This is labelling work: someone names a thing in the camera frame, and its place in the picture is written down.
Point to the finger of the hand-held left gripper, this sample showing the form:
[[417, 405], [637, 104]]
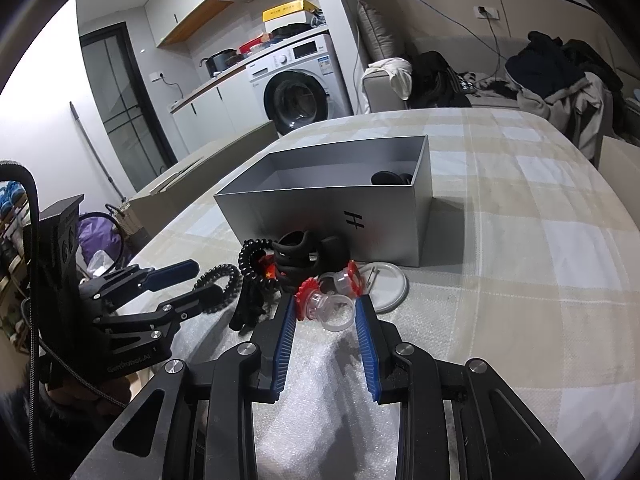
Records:
[[170, 272], [185, 307]]

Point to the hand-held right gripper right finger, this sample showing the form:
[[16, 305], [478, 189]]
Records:
[[367, 350]]

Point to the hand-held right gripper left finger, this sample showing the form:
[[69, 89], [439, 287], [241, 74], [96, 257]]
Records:
[[282, 345]]

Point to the red round badge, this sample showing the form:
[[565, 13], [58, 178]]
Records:
[[267, 268]]

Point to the black hair claw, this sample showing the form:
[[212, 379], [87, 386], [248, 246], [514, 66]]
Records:
[[295, 255]]

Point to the grey cardboard box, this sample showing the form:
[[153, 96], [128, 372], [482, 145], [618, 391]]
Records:
[[300, 210]]

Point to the person's left forearm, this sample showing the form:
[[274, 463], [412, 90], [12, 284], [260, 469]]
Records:
[[45, 435]]

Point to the person's left hand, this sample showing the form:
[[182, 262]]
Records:
[[75, 395]]

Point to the purple bag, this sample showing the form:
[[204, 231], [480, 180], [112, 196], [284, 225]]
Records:
[[97, 240]]

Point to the white bubble wrap sheet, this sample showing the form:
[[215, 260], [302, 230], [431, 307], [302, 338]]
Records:
[[320, 375]]

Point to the shoe rack with shoes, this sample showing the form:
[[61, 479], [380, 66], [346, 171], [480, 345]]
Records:
[[12, 240]]

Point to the brown cardboard box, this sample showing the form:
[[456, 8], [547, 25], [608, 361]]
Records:
[[190, 170]]

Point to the black framed glass door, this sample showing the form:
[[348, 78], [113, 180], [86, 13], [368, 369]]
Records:
[[120, 110]]

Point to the black hair band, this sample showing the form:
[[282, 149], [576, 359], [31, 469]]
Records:
[[392, 178]]

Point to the white kitchen base cabinets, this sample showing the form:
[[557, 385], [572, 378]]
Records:
[[220, 105]]

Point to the beige checked tablecloth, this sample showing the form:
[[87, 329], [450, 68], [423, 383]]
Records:
[[525, 210]]

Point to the black pot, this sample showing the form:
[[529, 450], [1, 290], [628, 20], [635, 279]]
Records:
[[220, 61]]

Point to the red container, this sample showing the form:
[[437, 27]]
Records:
[[255, 45]]

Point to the white washing machine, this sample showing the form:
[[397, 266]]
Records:
[[310, 60]]

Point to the beige sofa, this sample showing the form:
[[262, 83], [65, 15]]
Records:
[[380, 90]]

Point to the black bag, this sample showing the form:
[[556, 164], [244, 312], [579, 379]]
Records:
[[295, 31]]

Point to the white box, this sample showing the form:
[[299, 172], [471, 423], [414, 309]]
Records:
[[285, 24]]

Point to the white garment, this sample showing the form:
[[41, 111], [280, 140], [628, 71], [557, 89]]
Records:
[[395, 75]]

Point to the black garment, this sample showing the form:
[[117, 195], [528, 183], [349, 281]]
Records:
[[435, 80]]

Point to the black white patterned cloth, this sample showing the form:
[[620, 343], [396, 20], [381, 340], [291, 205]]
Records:
[[465, 81]]

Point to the yellow box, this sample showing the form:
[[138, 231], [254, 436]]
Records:
[[285, 10]]

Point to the flat cardboard piece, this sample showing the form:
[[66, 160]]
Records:
[[620, 165]]

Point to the grey cushion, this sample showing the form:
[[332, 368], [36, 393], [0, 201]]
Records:
[[377, 30]]

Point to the pile of dark clothes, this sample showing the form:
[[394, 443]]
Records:
[[550, 70]]

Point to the white wall socket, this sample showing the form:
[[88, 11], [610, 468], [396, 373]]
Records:
[[486, 12], [157, 77]]

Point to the white wall cupboards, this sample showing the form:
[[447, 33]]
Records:
[[185, 5]]

